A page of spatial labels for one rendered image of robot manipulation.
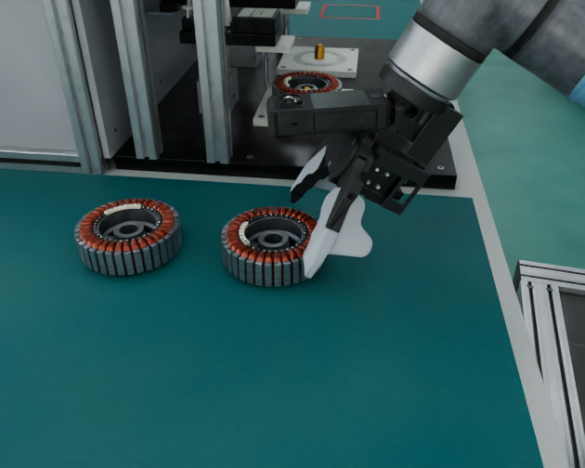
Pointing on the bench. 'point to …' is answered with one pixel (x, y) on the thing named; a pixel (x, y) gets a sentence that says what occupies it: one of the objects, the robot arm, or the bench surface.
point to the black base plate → (243, 149)
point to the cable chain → (168, 7)
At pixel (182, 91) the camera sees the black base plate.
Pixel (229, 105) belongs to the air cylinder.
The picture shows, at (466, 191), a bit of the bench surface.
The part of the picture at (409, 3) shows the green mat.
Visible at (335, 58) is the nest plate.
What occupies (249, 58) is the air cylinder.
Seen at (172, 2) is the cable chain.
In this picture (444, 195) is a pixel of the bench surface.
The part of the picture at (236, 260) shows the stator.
